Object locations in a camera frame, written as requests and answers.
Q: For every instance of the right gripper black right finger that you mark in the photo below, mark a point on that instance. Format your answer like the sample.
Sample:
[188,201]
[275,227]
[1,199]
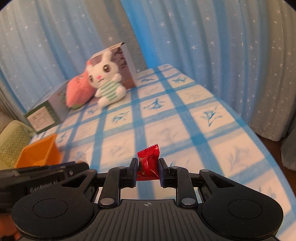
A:
[179,179]

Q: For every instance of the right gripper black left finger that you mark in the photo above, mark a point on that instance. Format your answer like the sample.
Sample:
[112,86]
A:
[118,178]

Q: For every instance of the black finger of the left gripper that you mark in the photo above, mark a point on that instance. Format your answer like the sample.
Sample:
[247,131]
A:
[62,165]
[73,168]

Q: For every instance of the light green sofa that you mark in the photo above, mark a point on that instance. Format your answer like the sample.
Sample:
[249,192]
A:
[9,132]

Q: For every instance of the white brown paper box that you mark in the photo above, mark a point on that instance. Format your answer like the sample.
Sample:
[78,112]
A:
[122,57]

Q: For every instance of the green white carton box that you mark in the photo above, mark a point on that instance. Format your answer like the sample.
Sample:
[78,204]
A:
[51,110]

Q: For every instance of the red foil candy packet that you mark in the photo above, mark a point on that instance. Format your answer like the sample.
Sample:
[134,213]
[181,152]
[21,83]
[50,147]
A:
[148,163]

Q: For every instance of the left hand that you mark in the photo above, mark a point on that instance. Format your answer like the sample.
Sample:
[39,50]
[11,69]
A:
[8,229]

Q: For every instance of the orange plastic tray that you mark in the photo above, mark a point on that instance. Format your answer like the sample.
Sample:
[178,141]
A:
[40,153]

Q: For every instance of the white rabbit plush toy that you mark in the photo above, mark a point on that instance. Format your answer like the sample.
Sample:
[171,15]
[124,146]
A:
[106,79]

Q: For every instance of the blue white checked tablecloth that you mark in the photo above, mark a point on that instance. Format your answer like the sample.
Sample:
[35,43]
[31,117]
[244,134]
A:
[192,127]

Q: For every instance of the blue star curtain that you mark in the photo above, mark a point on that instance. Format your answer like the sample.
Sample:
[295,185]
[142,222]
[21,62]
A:
[242,51]

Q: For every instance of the pink peach plush toy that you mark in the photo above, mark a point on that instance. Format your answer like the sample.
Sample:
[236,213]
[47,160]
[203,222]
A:
[79,91]

